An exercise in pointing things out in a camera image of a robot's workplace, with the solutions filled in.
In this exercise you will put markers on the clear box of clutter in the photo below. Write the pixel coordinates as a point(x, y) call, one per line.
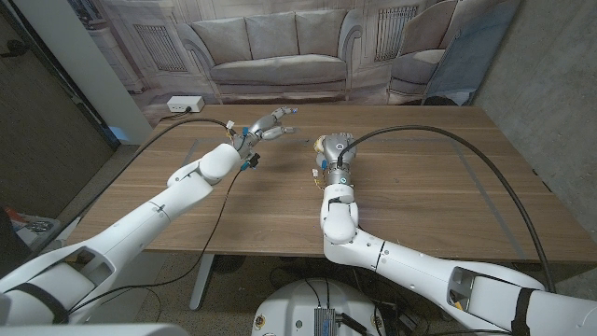
point(37, 228)

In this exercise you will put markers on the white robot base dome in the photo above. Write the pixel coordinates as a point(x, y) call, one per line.
point(289, 303)

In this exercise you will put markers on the blue grey leaning panel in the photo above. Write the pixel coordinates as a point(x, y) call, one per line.
point(471, 56)

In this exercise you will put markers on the white power outlet box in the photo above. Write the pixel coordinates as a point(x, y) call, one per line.
point(185, 103)

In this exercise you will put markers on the person's dark trouser leg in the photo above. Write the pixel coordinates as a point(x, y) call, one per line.
point(11, 247)

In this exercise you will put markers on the grey finned metal box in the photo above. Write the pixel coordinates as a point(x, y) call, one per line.
point(324, 322)

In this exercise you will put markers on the white table leg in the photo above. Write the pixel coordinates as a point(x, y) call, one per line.
point(201, 284)

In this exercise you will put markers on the printed sofa backdrop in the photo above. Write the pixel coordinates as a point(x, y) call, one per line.
point(280, 46)

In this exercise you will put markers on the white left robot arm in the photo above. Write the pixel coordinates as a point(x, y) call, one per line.
point(140, 224)

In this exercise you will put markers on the white robot torso rim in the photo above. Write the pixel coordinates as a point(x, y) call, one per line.
point(93, 330)

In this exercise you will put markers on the black round floor foot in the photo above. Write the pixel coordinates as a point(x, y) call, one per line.
point(229, 263)

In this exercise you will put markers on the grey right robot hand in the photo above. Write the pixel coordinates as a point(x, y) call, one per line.
point(338, 149)

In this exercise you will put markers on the yellow sticker roll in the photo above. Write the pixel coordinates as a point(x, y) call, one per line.
point(318, 144)

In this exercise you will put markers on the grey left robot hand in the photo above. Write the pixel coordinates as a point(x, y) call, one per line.
point(261, 128)

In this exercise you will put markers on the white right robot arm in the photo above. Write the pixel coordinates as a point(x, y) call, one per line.
point(420, 270)

